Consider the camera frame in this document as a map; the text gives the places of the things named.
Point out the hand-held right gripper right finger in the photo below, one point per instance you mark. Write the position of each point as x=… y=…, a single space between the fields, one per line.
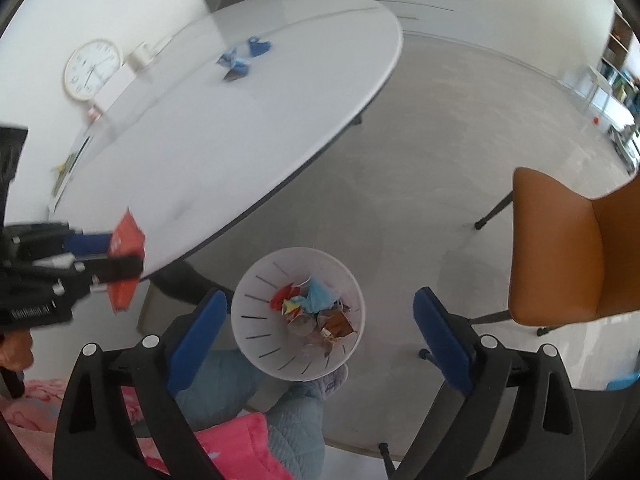
x=445 y=340

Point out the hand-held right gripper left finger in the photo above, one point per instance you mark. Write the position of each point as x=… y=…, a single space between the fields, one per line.
x=195 y=340

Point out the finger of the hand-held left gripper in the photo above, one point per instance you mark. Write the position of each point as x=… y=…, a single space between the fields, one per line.
x=115 y=267
x=90 y=242

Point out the orange red packet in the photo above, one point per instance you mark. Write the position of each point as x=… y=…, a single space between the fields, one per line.
x=127 y=240

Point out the white plastic waste bin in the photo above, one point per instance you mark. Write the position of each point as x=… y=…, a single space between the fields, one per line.
x=260 y=285

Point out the red wrapper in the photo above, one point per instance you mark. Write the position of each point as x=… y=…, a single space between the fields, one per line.
x=284 y=297

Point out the yellow wrapper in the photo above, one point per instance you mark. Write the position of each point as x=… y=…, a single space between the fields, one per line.
x=292 y=305

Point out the clear snack packet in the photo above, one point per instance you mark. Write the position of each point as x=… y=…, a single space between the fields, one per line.
x=315 y=342

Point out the light blue face mask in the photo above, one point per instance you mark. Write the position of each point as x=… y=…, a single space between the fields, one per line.
x=320 y=295

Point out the person's left hand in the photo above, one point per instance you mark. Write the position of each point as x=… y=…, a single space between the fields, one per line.
x=15 y=352

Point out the black table base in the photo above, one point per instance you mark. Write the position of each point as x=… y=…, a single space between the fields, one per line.
x=185 y=282

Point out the green yellow item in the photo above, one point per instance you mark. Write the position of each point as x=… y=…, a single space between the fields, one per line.
x=65 y=172

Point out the person's pink floral jacket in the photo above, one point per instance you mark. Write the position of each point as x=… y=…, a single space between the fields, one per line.
x=235 y=440

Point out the person's grey slipper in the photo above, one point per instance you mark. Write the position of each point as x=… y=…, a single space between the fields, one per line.
x=327 y=382

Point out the orange chair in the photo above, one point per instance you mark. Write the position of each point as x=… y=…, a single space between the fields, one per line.
x=560 y=260

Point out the white cardboard box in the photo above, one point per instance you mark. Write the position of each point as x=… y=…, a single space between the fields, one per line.
x=114 y=87

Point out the light blue plastic item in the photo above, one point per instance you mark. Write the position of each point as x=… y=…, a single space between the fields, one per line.
x=625 y=381

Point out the small white box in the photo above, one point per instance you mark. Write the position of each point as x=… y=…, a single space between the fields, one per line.
x=139 y=55

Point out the blue and silver wrapper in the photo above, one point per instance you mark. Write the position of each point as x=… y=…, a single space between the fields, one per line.
x=232 y=62

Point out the dark blue wrapper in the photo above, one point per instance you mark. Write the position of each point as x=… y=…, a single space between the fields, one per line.
x=260 y=46

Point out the white storage shelf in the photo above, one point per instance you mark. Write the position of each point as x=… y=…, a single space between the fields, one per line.
x=617 y=75

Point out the white wall clock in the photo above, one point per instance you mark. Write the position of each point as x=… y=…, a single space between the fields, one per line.
x=92 y=70

